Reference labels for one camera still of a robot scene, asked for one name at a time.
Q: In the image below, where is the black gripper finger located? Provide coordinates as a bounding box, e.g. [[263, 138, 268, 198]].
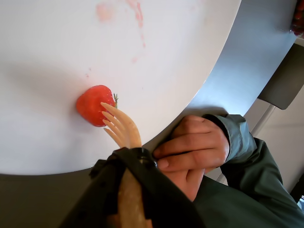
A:
[[128, 147, 205, 228], [59, 147, 130, 228]]

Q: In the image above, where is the yellow plastic fork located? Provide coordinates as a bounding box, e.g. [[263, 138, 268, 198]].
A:
[[100, 102, 153, 228]]

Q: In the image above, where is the red strawberry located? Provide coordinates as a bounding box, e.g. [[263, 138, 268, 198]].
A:
[[76, 85, 119, 128]]

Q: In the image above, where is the man's left forearm teal sleeve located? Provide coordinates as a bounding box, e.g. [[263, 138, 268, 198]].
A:
[[191, 174, 304, 228]]

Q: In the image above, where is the man's right forearm teal sleeve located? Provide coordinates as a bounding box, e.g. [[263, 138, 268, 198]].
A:
[[202, 113, 288, 193]]

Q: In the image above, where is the strawberry punnet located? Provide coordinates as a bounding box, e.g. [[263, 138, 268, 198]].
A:
[[290, 0, 304, 38]]

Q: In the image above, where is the man's left hand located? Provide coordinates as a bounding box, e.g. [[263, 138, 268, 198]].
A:
[[166, 168, 212, 203]]

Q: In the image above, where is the man's right hand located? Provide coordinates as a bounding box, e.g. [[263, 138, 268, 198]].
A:
[[152, 115, 230, 172]]

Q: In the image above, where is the white round plate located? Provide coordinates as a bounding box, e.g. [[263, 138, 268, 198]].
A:
[[0, 0, 243, 177]]

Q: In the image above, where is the dark grey chair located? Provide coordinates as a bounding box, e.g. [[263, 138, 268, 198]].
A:
[[257, 43, 304, 110]]

